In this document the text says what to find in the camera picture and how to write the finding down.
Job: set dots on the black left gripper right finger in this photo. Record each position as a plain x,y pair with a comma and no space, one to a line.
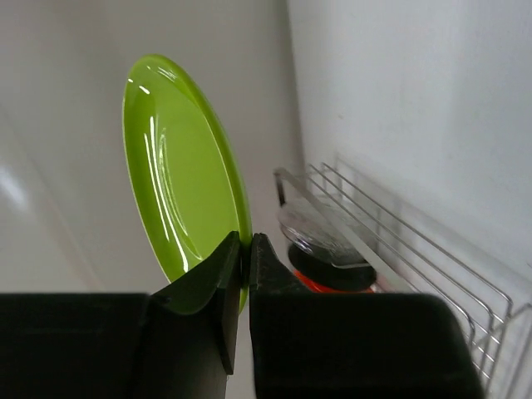
351,345

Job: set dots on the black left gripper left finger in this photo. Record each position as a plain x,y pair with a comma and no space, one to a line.
176,343

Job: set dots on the orange plate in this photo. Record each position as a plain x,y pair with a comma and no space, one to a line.
320,288

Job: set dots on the black plate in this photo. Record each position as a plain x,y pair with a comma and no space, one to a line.
326,274

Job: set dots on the clear textured glass plate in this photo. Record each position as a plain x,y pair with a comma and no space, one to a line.
310,231

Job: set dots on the green plate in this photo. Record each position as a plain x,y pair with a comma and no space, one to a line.
186,181

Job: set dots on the chrome wire dish rack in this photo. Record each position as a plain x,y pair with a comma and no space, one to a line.
412,252

